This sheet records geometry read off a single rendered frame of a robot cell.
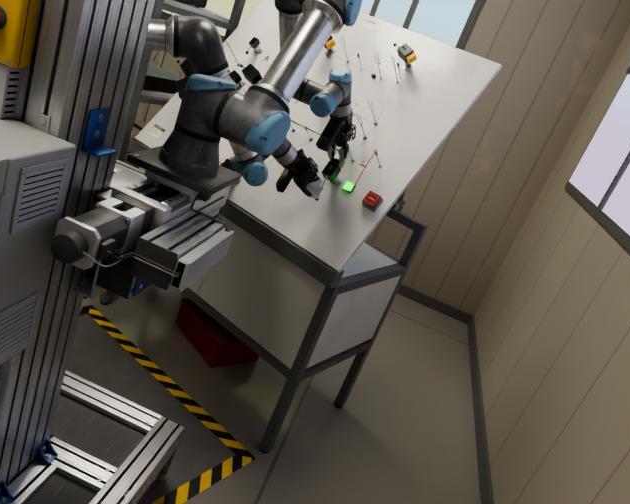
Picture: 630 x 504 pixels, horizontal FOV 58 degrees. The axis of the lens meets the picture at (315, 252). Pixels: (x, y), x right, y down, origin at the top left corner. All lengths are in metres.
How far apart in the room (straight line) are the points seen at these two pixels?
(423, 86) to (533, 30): 1.90
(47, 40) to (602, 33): 3.55
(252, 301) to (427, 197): 2.21
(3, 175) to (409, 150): 1.48
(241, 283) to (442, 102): 1.05
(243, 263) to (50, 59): 1.29
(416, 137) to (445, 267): 2.25
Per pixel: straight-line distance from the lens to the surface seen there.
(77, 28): 1.18
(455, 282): 4.38
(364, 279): 2.20
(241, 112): 1.38
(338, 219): 2.07
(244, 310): 2.32
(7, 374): 1.51
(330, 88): 1.88
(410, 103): 2.31
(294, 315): 2.16
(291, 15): 1.68
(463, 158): 4.16
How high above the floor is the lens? 1.60
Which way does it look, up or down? 21 degrees down
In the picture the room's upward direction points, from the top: 22 degrees clockwise
